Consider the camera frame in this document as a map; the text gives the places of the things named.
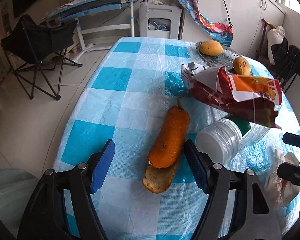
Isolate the cream plastic bag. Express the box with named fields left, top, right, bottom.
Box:
left=264, top=149, right=300, bottom=210

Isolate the clear plastic bottle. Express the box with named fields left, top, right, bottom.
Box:
left=195, top=114, right=270, bottom=165

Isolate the red snack bag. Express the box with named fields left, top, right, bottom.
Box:
left=181, top=62, right=282, bottom=128

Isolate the blue checkered plastic tablecloth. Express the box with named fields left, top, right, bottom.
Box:
left=52, top=36, right=300, bottom=240

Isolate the chair with dark clothes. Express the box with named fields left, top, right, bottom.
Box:
left=255, top=19, right=300, bottom=93

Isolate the brown round fruit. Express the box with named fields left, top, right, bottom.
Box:
left=233, top=57, right=251, bottom=76

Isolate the glass fruit plate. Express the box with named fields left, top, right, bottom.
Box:
left=196, top=40, right=253, bottom=76

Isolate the yellow mango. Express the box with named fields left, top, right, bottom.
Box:
left=199, top=40, right=223, bottom=56

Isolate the black folding camp chair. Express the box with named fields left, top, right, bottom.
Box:
left=1, top=15, right=82, bottom=101

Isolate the colorful kite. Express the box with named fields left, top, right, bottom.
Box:
left=177, top=0, right=233, bottom=47

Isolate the white cabinet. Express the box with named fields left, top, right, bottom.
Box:
left=187, top=0, right=287, bottom=61

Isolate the white folding step stool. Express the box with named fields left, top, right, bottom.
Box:
left=139, top=3, right=182, bottom=40

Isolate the blue glass desk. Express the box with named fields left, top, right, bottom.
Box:
left=43, top=0, right=137, bottom=62

